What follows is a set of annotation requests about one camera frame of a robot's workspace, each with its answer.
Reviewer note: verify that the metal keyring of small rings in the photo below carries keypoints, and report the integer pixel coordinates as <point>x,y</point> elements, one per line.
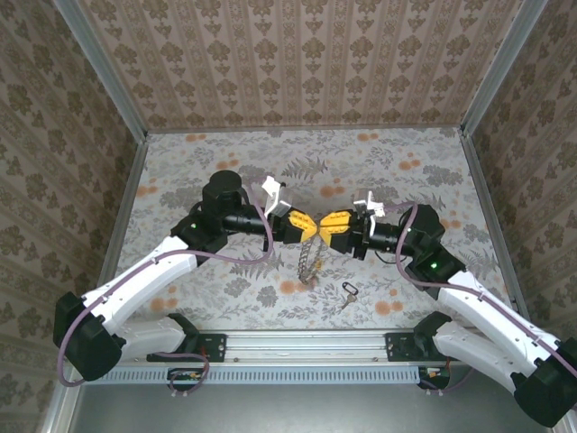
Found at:
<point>306,264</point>

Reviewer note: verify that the key with black tag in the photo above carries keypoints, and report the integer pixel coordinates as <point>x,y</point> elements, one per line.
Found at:
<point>352,297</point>

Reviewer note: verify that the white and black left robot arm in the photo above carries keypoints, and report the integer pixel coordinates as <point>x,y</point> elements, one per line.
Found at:
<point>140,284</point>

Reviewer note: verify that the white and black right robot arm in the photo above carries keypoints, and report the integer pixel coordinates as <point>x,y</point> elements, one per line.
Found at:
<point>478,315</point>

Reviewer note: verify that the floral table cover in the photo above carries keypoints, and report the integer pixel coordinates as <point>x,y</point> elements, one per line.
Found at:
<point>360,158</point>

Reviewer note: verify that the grey metal panel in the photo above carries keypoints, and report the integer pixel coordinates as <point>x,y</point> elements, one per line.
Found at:
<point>293,410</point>

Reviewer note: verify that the aluminium side frame rail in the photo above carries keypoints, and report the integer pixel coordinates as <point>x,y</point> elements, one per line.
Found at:
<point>487,203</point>
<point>128,189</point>

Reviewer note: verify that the aluminium mounting rail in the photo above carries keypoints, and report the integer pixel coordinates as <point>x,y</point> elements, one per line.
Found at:
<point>306,345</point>

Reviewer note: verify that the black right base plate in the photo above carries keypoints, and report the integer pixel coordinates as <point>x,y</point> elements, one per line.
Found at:
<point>396,347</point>

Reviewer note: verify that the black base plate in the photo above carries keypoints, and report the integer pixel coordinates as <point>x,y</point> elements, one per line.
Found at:
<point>216,347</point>
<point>396,347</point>

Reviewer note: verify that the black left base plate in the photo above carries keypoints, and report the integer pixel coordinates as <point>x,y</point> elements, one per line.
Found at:
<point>216,347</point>

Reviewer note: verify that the aluminium frame post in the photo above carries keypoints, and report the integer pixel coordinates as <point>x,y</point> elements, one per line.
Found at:
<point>498,67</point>
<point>107,72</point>

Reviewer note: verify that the aluminium lower frame rail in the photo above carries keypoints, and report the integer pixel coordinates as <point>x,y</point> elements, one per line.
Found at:
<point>54,415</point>

